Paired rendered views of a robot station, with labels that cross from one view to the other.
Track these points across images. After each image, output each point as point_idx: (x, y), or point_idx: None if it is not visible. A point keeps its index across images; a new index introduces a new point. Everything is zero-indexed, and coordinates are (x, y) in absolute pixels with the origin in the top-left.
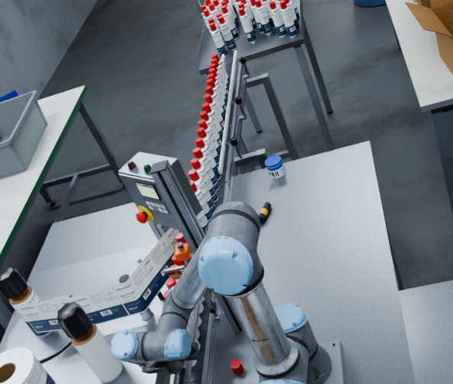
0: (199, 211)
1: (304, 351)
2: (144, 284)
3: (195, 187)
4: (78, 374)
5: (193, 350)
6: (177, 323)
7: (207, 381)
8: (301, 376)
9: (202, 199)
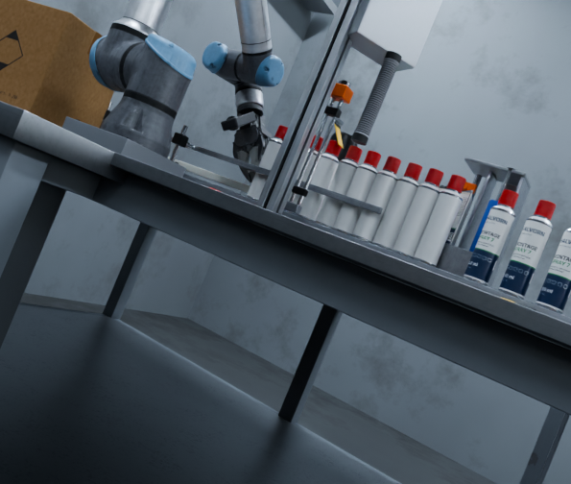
0: (353, 30)
1: (122, 50)
2: None
3: (539, 208)
4: None
5: (229, 116)
6: (234, 51)
7: None
8: (103, 43)
9: (526, 231)
